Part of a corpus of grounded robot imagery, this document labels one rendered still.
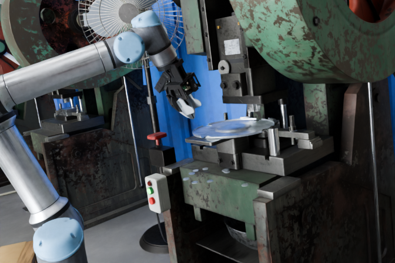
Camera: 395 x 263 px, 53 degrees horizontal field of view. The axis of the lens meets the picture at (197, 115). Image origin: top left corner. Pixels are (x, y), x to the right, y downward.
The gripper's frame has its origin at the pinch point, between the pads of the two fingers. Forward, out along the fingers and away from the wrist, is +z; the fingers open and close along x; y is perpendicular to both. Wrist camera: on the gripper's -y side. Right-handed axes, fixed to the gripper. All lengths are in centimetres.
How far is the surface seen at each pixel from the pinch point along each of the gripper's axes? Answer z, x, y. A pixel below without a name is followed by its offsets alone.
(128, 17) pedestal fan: -23, 48, -73
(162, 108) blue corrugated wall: 90, 126, -205
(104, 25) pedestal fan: -23, 44, -89
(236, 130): 13.4, 9.4, 6.2
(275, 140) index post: 17.1, 10.1, 20.5
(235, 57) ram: -5.1, 26.9, 2.9
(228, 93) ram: 4.7, 19.2, 0.4
